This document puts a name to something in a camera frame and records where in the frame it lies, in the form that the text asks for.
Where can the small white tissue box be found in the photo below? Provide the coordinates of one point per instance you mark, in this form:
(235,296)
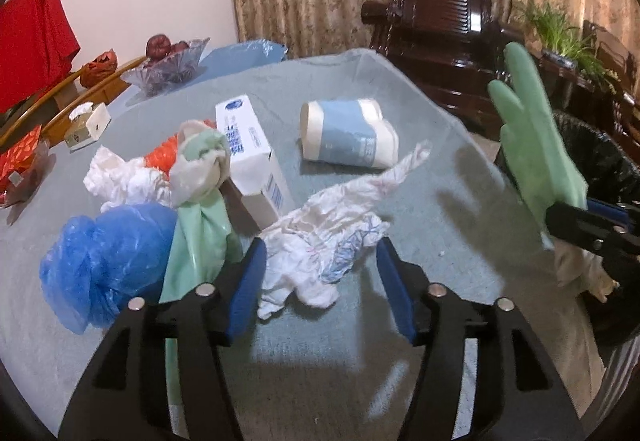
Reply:
(90,126)

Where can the light blue tablecloth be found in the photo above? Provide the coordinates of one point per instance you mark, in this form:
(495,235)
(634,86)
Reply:
(240,56)

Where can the wooden chair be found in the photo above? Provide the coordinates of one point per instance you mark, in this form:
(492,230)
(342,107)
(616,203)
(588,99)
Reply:
(50,98)
(112,91)

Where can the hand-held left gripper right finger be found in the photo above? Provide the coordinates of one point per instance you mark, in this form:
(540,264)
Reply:
(395,286)

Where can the green rubber glove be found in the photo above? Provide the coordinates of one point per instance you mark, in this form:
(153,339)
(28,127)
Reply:
(535,146)

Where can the red apple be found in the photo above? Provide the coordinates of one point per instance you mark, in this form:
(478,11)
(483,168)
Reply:
(159,46)
(180,47)

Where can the red cloth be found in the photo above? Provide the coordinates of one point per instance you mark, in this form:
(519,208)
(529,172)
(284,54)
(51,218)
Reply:
(35,36)

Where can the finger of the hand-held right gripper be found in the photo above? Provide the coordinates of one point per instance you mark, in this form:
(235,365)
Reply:
(575,226)
(607,212)

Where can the white plastic bag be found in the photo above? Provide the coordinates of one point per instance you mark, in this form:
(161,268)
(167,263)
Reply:
(320,231)

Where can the dark wooden armchair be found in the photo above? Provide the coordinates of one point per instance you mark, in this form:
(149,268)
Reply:
(615,56)
(435,11)

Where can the orange plastic bag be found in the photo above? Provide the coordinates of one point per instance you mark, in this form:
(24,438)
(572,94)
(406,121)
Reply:
(99,68)

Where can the white box with blue print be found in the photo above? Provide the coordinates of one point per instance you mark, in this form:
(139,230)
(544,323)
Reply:
(250,141)

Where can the dark wooden side table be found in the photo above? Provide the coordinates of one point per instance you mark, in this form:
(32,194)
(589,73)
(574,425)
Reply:
(565,81)

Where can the white crumpled tissue paper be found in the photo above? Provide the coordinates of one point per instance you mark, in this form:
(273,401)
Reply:
(125,181)

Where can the blue plastic bag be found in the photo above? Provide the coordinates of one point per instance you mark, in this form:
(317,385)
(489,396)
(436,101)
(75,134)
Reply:
(100,261)

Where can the bag roll with blue label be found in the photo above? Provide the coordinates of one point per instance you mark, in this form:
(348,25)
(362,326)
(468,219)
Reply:
(345,131)

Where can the red patterned bag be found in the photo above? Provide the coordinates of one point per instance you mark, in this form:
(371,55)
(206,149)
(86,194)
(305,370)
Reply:
(22,156)

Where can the glass fruit bowl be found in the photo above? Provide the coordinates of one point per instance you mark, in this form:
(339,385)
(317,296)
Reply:
(165,71)

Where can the grey-blue blanket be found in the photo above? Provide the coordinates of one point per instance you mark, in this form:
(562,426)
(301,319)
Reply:
(425,171)

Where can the green potted plant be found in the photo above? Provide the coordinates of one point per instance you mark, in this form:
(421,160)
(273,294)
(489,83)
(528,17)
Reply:
(555,28)

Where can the black lined trash bin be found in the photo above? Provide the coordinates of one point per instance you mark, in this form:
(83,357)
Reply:
(610,161)

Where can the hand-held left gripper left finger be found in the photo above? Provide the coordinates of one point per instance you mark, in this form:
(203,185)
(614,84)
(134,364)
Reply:
(247,286)

